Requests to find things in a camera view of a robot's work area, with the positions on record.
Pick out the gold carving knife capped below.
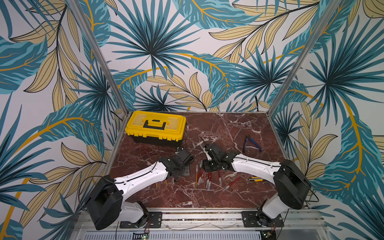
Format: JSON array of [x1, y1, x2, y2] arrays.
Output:
[[195, 164, 200, 189]]

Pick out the red carving knife capped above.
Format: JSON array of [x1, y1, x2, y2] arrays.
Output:
[[197, 168, 204, 185]]

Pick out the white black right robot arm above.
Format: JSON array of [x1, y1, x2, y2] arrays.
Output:
[[202, 143, 312, 227]]

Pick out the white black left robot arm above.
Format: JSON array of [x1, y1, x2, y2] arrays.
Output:
[[85, 149, 194, 231]]

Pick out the red carving knife angled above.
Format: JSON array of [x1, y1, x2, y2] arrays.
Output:
[[223, 177, 241, 191]]

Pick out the yellow black utility knife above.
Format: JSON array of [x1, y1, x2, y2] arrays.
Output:
[[249, 177, 264, 182]]

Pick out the yellow black plastic toolbox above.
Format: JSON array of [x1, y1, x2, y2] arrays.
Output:
[[125, 111, 187, 147]]

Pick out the blue handled pliers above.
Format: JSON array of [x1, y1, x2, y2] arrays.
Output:
[[242, 135, 263, 153]]

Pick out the aluminium front frame rail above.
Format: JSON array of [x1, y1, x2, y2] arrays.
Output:
[[70, 207, 328, 232]]

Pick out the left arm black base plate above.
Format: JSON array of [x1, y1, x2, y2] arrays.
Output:
[[120, 212, 163, 229]]

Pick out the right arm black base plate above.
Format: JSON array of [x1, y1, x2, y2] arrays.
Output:
[[241, 211, 284, 228]]

